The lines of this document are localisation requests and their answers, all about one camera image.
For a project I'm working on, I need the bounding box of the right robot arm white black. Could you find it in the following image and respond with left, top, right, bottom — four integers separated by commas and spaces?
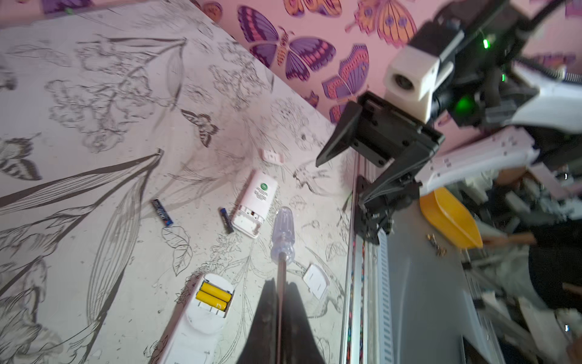
316, 1, 581, 209

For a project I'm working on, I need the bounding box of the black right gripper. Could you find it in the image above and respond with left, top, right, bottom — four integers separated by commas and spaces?
315, 92, 445, 205

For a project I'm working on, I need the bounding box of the yellow battery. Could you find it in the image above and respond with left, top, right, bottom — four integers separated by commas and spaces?
200, 282, 232, 303
196, 291, 227, 312

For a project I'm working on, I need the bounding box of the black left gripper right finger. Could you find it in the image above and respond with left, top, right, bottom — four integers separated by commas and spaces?
281, 283, 325, 364

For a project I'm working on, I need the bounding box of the black AAA battery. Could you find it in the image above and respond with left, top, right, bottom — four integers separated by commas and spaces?
151, 199, 174, 227
219, 207, 235, 234

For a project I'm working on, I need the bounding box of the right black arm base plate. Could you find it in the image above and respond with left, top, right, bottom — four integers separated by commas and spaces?
353, 175, 422, 246

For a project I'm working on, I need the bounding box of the yellow battery upper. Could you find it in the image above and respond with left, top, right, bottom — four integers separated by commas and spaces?
200, 282, 232, 303

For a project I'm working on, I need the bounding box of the white battery cover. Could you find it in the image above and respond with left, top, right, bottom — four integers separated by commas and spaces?
302, 264, 330, 300
260, 149, 285, 166

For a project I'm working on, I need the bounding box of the small metal screwdriver tool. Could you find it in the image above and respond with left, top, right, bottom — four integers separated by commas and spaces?
271, 206, 295, 364

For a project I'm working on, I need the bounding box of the yellow plastic scoop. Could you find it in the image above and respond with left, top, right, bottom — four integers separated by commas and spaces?
419, 187, 483, 250

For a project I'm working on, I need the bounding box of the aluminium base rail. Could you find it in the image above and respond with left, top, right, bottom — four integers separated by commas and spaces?
338, 149, 506, 364

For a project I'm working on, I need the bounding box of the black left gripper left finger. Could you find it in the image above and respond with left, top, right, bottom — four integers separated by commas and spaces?
236, 279, 277, 364

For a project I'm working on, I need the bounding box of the white remote control green sticker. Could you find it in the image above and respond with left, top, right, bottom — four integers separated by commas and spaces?
231, 171, 278, 239

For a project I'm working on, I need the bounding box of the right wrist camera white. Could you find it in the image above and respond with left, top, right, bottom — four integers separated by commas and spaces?
383, 45, 440, 123

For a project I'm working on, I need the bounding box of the white remote control with display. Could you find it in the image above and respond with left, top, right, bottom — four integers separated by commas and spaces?
150, 273, 235, 363

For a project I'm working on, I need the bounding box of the yellow battery lower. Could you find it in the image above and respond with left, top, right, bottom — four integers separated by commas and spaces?
196, 291, 227, 312

